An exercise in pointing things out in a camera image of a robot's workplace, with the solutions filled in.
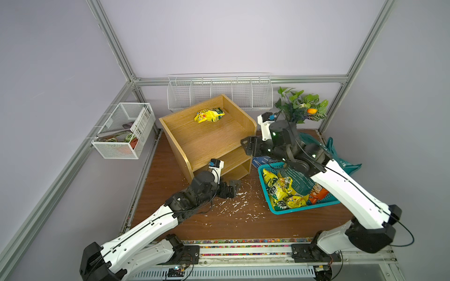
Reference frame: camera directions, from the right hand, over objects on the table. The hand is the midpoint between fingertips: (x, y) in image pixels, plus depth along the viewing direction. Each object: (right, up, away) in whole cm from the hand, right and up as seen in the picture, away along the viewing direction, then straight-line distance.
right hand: (247, 139), depth 65 cm
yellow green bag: (+14, -20, +23) cm, 33 cm away
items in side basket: (-52, +2, +10) cm, 53 cm away
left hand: (-6, -17, +7) cm, 20 cm away
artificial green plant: (+23, +16, +15) cm, 32 cm away
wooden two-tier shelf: (-15, +5, +12) cm, 20 cm away
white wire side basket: (-45, +10, +12) cm, 48 cm away
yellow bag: (+23, -28, +15) cm, 40 cm away
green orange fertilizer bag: (+42, -11, +6) cm, 43 cm away
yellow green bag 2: (+17, -22, +17) cm, 33 cm away
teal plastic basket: (+15, -31, +15) cm, 38 cm away
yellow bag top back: (-16, +12, +12) cm, 23 cm away
